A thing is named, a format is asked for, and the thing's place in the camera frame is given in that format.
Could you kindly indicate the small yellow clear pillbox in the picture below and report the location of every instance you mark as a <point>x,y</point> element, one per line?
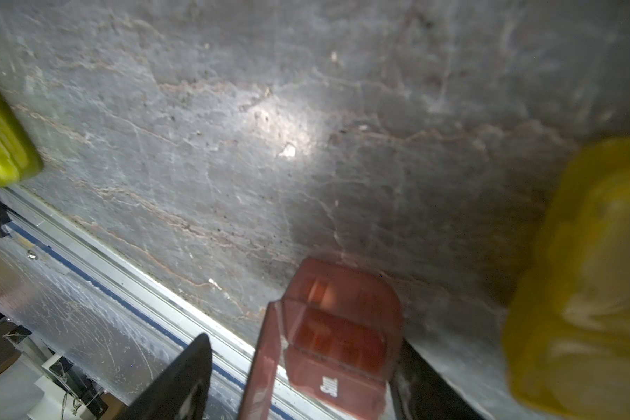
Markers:
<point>567,334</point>

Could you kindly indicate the metal base rail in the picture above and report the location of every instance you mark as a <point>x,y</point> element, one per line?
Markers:
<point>91,305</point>

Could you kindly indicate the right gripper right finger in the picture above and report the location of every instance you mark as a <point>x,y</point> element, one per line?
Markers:
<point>420,392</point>

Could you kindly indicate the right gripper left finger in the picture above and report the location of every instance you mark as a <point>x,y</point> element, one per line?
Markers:
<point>181,390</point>

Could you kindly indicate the dark red small pillbox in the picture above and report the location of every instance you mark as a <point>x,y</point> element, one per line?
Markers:
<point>338,331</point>

